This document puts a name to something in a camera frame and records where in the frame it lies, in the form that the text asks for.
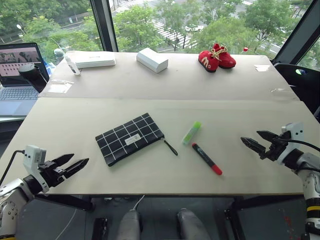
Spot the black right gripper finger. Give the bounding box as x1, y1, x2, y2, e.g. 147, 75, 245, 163
256, 130, 280, 143
240, 136, 269, 155

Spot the black cylindrical device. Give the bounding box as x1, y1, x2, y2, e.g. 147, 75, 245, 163
18, 64, 48, 94

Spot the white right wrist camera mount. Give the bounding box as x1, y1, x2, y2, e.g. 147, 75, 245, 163
276, 121, 305, 165

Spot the green highlighter pen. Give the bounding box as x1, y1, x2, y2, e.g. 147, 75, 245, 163
181, 121, 203, 146

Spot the white floor cable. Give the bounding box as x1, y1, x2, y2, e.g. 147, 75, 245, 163
54, 194, 146, 240

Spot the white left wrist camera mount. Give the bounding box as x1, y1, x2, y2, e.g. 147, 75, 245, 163
23, 144, 50, 194

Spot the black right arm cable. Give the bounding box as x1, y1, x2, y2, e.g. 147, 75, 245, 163
287, 139, 320, 153

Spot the red black marker pen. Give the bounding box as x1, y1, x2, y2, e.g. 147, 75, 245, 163
191, 142, 223, 176

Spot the white slim bottle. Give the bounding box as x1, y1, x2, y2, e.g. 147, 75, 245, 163
64, 55, 82, 76

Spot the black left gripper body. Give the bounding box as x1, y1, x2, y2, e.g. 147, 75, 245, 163
37, 161, 67, 189

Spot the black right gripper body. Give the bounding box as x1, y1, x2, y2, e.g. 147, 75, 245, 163
259, 134, 291, 162

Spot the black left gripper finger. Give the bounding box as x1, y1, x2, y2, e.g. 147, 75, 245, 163
51, 153, 75, 167
64, 157, 90, 180

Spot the white rectangular box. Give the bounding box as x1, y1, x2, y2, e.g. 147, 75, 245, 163
136, 47, 169, 74

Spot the black grid pencil pouch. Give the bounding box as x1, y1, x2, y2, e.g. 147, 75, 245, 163
95, 112, 179, 168

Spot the red knitted shoe yellow logo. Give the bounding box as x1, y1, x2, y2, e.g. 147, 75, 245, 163
198, 49, 222, 74

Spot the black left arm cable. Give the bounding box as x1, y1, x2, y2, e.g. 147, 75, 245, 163
0, 149, 27, 187

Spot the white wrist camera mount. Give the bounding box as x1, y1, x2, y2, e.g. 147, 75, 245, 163
23, 144, 50, 194
276, 121, 305, 165

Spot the flat white box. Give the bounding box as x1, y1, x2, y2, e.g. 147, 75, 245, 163
72, 53, 117, 70

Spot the laptop computer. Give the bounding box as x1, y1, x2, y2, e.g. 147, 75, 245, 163
0, 42, 50, 117

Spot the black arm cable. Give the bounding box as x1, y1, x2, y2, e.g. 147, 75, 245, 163
287, 139, 320, 153
0, 149, 27, 187

